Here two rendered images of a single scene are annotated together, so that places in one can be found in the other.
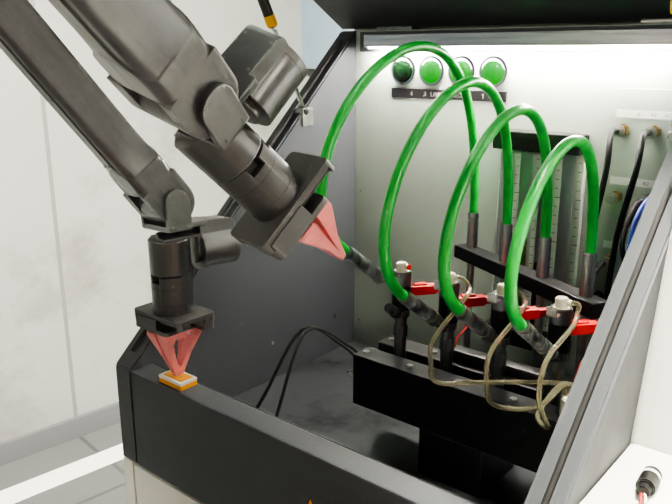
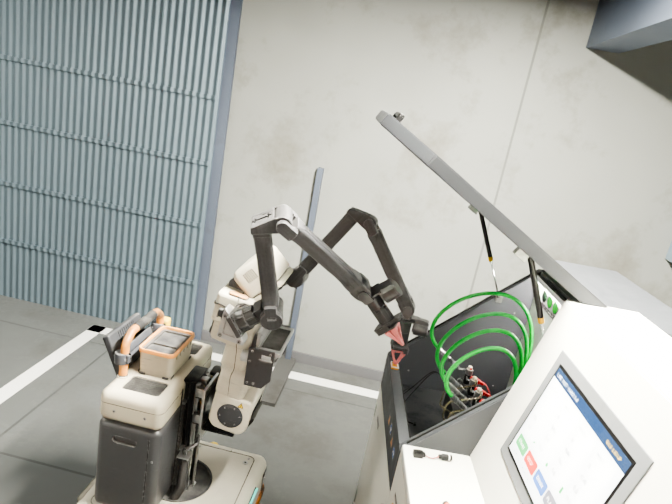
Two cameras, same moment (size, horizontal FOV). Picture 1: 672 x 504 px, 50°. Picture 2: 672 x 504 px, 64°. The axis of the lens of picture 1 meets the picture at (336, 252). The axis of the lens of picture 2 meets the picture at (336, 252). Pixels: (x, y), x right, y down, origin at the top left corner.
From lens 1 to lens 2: 1.43 m
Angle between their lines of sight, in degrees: 47
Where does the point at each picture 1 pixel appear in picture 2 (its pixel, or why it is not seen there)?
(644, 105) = not seen: hidden behind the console
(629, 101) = not seen: hidden behind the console
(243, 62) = (381, 287)
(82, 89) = (390, 268)
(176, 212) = (406, 313)
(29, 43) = (380, 252)
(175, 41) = (351, 282)
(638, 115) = not seen: hidden behind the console
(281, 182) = (383, 317)
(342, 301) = (499, 381)
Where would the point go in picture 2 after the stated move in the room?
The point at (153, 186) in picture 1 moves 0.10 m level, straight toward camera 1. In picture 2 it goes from (401, 302) to (388, 307)
